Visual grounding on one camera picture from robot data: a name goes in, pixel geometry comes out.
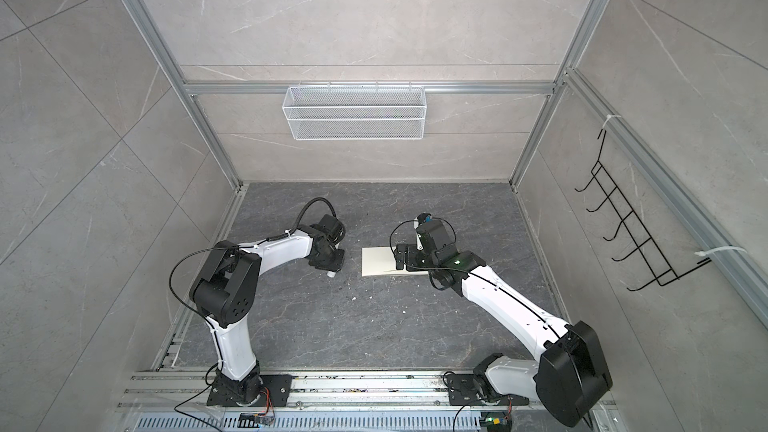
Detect cream paper envelope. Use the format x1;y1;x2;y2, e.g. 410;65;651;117
361;247;427;277

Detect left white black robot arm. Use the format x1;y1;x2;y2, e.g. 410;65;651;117
189;215;345;405

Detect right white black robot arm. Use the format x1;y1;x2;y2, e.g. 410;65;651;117
388;213;613;427

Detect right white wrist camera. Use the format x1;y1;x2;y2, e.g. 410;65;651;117
414;213;432;250

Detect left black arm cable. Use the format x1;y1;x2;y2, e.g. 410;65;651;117
167;196;338;373

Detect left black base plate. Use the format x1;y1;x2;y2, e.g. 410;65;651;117
206;374;293;407

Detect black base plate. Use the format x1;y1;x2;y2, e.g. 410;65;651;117
206;374;293;407
441;371;530;406

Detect white wire mesh basket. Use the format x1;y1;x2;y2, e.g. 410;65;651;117
282;85;427;141

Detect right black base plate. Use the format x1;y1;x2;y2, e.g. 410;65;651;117
441;371;530;406

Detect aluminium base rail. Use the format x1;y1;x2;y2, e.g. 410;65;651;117
116;368;619;432

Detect black wire hook rack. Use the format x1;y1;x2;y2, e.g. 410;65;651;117
574;130;713;292

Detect aluminium frame profiles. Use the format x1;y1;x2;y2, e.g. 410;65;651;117
121;0;767;323

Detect white cable tie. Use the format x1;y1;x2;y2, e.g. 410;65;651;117
694;245;748;257

